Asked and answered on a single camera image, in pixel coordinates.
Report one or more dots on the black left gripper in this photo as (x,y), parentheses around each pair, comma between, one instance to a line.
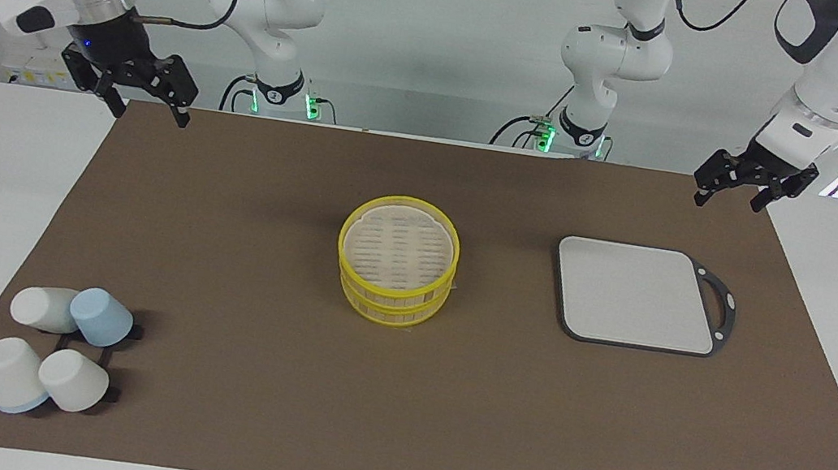
(769,163)

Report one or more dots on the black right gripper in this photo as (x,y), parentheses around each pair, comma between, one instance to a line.
(110,40)

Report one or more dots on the yellow steamer basket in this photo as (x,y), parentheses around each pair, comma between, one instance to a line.
(391,313)

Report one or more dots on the white power strip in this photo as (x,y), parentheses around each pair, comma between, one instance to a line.
(36,71)

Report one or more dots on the grey cutting board dark rim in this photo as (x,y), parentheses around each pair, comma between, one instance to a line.
(632,294)

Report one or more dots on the light blue plastic cup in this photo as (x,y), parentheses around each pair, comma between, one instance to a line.
(102,318)

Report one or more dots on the white plastic cup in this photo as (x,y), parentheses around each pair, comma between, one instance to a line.
(74,382)
(40,307)
(10,374)

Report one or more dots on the black cup rack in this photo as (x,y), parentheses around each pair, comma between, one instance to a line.
(136,332)

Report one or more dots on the brown table mat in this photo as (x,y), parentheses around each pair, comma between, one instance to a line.
(396,396)

